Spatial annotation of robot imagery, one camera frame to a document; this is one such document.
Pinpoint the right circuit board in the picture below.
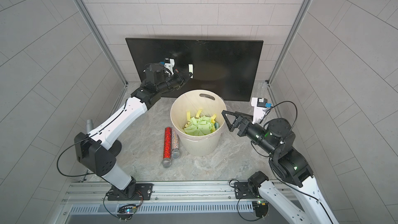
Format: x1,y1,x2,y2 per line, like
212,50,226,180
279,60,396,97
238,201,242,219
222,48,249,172
252,201,269,219

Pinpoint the silver glitter tube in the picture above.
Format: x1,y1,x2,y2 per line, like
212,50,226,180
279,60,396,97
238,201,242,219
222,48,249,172
172,127,181,160

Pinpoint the right aluminium frame post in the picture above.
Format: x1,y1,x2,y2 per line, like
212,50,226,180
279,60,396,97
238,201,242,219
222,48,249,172
268,0,312,86

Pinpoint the discarded sticky notes pile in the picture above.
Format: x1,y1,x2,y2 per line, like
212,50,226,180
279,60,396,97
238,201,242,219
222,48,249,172
183,109,220,136

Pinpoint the circuit board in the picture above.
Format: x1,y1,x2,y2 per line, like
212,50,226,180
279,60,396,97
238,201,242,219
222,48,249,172
252,201,269,219
117,204,137,215

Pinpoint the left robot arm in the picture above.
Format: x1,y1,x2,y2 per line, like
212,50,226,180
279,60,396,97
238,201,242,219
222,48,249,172
74,60,193,200

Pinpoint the aluminium frame post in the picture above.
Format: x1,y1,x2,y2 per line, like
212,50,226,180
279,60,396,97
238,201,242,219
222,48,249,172
73,0,128,87
268,0,312,86

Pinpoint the left aluminium frame post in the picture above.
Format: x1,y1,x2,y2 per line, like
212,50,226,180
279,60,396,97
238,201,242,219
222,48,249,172
73,0,128,87

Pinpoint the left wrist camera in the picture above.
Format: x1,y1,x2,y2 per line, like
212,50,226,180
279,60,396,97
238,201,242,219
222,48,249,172
164,58,175,76

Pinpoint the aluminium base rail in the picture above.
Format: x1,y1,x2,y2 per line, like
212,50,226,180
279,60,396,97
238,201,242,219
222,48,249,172
61,180,301,219

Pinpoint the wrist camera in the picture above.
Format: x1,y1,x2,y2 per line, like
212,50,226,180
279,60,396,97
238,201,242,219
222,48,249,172
251,97,272,124
164,58,175,76

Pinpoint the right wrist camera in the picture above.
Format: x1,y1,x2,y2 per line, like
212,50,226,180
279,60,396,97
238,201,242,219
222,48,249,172
251,97,272,124

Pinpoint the cream waste bin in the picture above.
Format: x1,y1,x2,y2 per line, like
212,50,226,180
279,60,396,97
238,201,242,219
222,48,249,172
170,90,227,156

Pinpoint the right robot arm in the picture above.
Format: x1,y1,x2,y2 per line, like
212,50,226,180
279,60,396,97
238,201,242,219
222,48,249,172
222,111,338,224

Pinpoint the red glitter tube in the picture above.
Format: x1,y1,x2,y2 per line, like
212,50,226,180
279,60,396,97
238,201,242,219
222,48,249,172
162,127,172,168

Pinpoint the black flat monitor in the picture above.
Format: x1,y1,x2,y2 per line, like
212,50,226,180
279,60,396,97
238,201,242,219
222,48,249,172
126,38,263,102

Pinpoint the left circuit board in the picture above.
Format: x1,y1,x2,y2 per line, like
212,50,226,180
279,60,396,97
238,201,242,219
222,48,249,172
117,204,137,215

